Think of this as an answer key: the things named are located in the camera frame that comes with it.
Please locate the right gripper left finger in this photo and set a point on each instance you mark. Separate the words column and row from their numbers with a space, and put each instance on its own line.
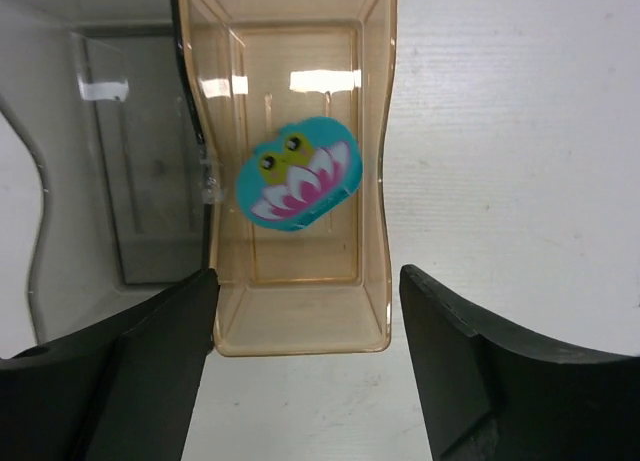
column 123, row 388

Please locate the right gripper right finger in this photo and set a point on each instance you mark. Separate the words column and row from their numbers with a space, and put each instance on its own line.
column 490, row 389

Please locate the teal frog lego tile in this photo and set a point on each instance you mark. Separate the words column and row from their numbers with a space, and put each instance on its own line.
column 307, row 170

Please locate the grey transparent container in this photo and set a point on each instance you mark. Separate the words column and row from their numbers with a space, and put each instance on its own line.
column 101, row 178

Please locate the amber transparent container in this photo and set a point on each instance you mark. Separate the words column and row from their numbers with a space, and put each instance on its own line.
column 289, row 100

